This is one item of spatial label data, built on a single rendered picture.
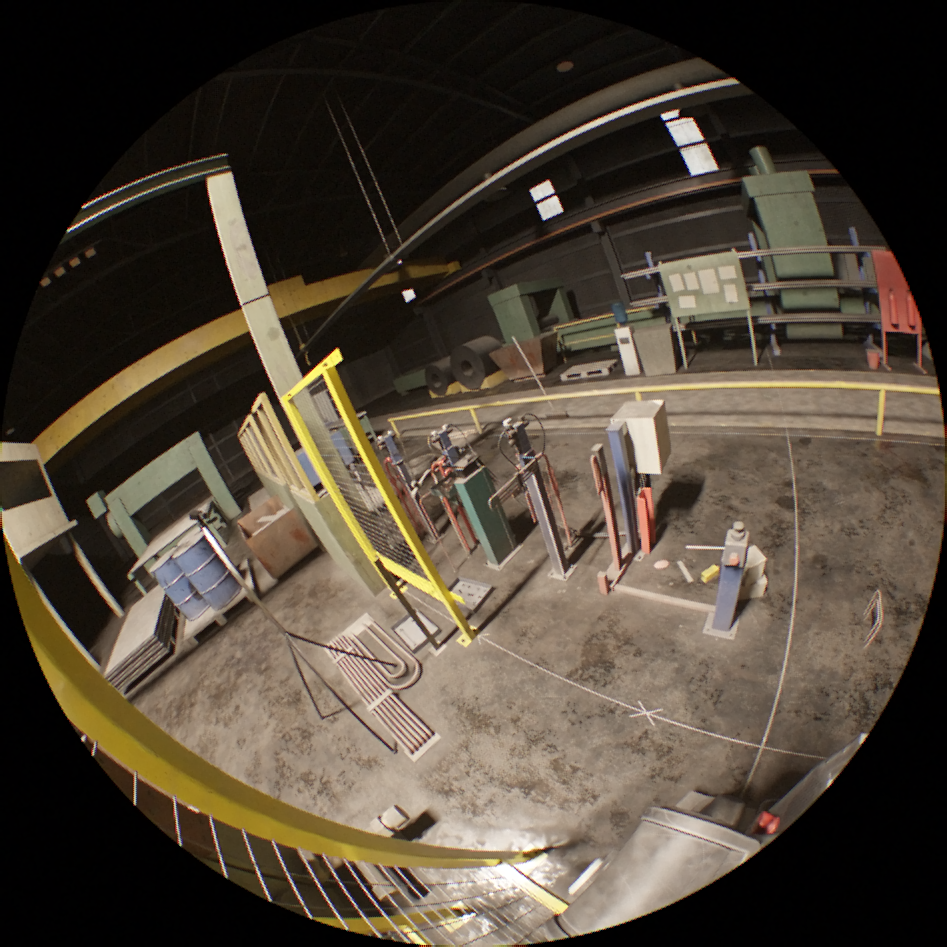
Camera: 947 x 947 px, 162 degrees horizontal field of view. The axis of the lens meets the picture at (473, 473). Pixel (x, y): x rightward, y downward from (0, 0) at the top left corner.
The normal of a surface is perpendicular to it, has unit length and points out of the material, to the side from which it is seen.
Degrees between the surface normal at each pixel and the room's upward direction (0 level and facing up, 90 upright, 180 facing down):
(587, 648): 0
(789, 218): 90
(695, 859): 19
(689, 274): 90
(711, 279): 90
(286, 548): 90
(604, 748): 0
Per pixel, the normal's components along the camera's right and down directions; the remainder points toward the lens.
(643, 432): -0.66, 0.51
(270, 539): 0.69, 0.03
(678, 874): -0.22, -0.83
